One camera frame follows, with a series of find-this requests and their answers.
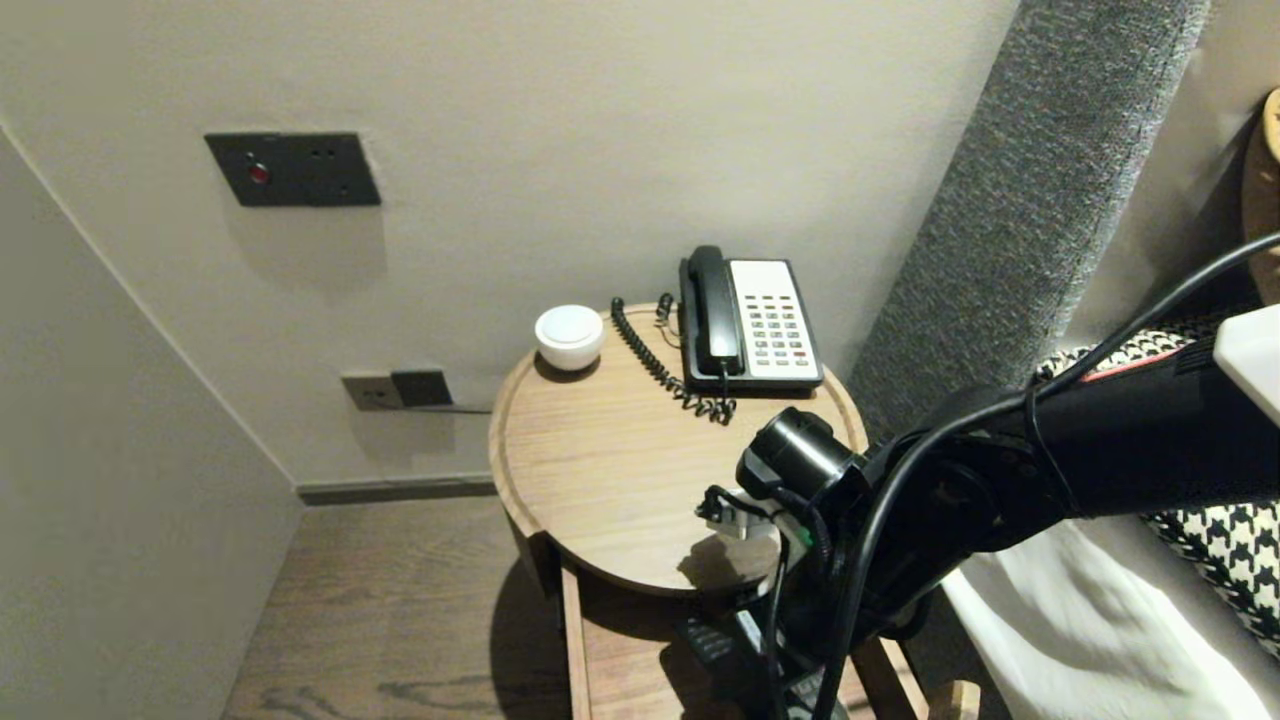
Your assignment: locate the black Philips remote control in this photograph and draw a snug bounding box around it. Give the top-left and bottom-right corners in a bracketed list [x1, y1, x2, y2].
[680, 612, 791, 720]

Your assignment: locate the grey fabric bed base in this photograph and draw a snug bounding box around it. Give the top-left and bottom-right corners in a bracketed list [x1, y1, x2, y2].
[905, 590, 1011, 720]

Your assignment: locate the white bed sheet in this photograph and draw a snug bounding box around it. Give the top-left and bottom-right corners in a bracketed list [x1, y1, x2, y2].
[945, 520, 1280, 720]

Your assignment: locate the round wooden bedside table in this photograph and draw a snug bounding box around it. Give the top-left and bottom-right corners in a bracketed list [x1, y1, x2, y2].
[487, 303, 869, 601]

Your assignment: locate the black and white desk telephone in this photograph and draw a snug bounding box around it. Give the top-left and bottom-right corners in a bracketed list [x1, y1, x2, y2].
[679, 257, 825, 396]

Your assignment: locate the black telephone handset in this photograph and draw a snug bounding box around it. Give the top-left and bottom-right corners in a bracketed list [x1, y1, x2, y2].
[685, 245, 745, 378]

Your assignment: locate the white round bowl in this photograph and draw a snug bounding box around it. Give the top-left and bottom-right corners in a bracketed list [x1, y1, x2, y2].
[533, 304, 606, 373]

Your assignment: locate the grey skirting board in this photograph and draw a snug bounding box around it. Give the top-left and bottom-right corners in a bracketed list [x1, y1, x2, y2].
[296, 476, 498, 509]

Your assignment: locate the houndstooth black white pillow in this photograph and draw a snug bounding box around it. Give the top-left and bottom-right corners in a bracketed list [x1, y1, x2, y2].
[1035, 318, 1280, 661]

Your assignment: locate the grey fabric headboard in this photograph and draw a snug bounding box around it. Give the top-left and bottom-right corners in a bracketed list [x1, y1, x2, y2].
[848, 0, 1211, 441]

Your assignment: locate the beige headboard panel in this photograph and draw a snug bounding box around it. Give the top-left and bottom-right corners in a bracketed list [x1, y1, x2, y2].
[1065, 0, 1280, 346]

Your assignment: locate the brown cushion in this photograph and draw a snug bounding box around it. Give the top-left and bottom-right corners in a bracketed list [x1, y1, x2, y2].
[1242, 88, 1280, 306]

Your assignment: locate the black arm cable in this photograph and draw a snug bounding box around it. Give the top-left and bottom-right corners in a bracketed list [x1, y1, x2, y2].
[812, 232, 1280, 720]

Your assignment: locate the black coiled phone cord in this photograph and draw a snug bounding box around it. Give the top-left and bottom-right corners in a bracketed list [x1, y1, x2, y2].
[610, 292, 738, 426]

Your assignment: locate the dark grey wall socket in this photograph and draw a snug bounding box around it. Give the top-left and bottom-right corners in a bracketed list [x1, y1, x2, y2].
[390, 370, 453, 409]

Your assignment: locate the beige wall socket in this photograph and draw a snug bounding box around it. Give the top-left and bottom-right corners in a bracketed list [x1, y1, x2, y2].
[341, 374, 405, 413]

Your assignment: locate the black wall switch panel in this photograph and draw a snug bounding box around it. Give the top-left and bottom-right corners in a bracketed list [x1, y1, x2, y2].
[204, 133, 382, 209]

